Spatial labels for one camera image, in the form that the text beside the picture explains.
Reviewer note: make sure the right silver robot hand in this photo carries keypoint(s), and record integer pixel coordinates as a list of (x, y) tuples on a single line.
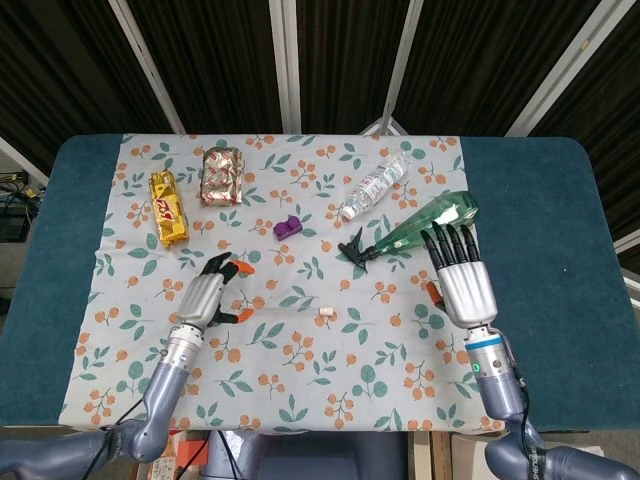
[(465, 290)]

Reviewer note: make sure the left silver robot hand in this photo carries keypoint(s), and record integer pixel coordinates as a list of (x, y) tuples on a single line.
[(200, 300)]

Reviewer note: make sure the small white block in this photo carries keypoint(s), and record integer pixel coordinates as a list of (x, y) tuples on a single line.
[(327, 311)]

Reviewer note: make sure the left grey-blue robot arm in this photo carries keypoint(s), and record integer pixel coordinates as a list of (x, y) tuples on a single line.
[(160, 390)]

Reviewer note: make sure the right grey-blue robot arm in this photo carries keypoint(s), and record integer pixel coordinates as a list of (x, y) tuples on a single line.
[(500, 400)]

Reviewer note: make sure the green spray bottle black trigger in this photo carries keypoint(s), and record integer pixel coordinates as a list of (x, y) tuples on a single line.
[(415, 230)]

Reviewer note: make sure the yellow snack packet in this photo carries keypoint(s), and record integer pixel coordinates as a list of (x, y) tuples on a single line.
[(170, 210)]

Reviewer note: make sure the teal table cover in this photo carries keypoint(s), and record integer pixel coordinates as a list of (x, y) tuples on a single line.
[(540, 210)]

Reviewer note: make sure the purple toy brick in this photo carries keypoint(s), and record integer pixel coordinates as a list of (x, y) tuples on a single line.
[(287, 229)]

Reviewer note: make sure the gold foil packet red print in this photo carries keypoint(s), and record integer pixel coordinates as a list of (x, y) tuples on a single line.
[(222, 177)]

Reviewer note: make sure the floral print tablecloth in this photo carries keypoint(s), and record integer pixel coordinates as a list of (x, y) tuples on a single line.
[(310, 370)]

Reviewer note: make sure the clear plastic water bottle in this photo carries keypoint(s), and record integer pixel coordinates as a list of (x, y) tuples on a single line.
[(375, 185)]

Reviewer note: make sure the cardboard box orange print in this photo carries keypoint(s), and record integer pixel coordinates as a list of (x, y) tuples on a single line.
[(190, 450)]

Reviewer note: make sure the beige box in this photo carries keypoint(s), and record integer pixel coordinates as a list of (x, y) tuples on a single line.
[(465, 450)]

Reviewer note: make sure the dark blue robot torso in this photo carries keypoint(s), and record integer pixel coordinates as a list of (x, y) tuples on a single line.
[(310, 457)]

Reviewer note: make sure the black electronic equipment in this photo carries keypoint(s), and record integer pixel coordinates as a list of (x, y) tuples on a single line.
[(15, 220)]

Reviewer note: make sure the dark folding screen white frames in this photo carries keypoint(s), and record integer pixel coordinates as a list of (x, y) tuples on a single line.
[(225, 60)]

